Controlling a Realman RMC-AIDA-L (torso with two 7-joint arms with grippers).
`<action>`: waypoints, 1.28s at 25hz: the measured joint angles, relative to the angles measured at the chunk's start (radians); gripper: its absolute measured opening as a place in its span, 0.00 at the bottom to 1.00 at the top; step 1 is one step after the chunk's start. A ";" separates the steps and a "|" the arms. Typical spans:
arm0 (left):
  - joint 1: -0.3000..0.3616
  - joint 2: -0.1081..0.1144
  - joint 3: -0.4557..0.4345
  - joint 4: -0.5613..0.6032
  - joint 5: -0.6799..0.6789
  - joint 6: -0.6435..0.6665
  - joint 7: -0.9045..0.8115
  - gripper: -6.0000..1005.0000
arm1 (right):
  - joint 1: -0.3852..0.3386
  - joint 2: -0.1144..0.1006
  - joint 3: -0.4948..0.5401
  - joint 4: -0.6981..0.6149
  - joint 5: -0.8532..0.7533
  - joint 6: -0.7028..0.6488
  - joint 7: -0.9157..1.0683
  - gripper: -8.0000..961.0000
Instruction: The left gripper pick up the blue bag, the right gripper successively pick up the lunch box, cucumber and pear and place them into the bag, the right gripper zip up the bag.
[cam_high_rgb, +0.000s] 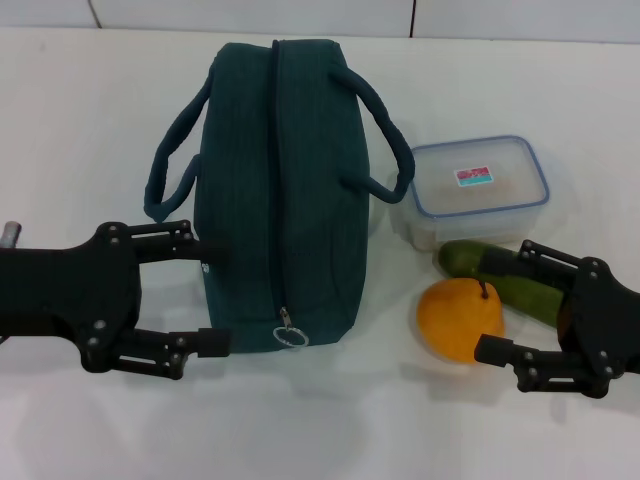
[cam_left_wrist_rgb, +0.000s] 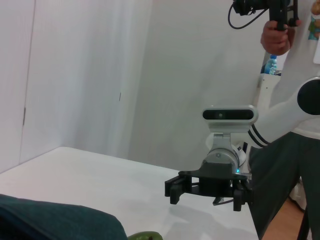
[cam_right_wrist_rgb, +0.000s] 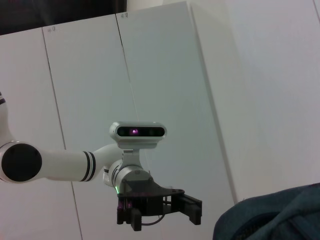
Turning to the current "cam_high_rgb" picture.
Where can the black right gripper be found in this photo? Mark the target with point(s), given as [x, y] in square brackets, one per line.
[600, 325]

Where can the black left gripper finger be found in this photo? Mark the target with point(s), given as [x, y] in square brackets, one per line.
[215, 342]

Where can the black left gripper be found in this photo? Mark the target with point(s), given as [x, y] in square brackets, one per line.
[60, 285]

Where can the green cucumber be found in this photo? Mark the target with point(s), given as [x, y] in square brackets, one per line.
[530, 295]

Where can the orange-yellow pear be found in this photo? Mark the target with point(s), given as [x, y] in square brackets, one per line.
[455, 320]

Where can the dark teal insulated lunch bag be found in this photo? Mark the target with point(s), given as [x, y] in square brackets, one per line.
[300, 200]

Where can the clear blue-rimmed food container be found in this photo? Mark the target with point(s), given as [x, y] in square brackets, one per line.
[475, 200]

